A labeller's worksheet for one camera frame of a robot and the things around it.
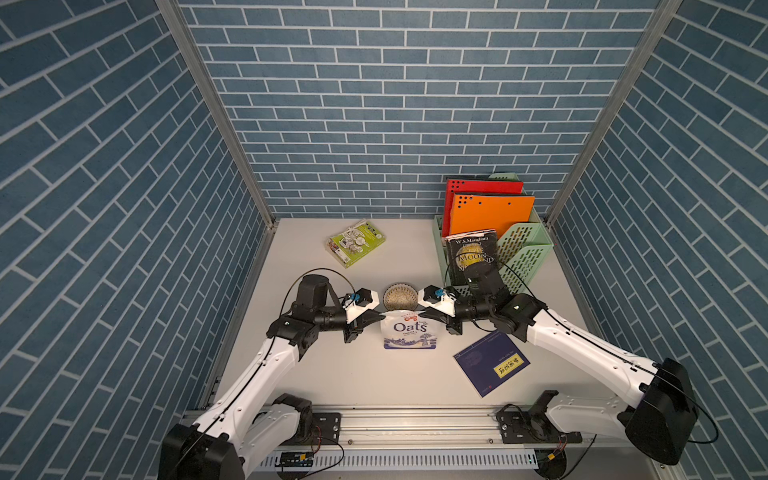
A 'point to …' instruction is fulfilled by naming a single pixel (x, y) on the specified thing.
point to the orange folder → (473, 212)
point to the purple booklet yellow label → (491, 361)
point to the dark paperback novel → (469, 248)
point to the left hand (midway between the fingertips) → (385, 315)
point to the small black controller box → (296, 459)
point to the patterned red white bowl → (400, 297)
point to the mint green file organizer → (523, 249)
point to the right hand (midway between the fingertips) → (426, 309)
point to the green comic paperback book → (353, 242)
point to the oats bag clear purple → (407, 330)
